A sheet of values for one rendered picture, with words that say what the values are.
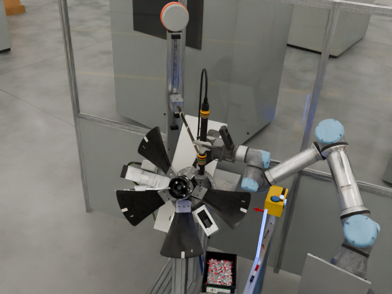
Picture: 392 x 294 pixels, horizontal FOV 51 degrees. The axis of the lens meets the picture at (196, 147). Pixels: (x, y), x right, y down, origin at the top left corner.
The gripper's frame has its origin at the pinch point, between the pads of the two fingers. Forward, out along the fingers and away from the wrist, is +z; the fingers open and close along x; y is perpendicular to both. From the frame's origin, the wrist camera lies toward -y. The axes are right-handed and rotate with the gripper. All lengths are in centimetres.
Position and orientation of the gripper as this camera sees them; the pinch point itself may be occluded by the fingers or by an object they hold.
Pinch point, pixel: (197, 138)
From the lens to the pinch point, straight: 195.2
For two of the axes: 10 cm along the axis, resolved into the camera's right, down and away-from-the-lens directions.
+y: -0.5, 8.4, 5.5
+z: -9.3, -2.4, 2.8
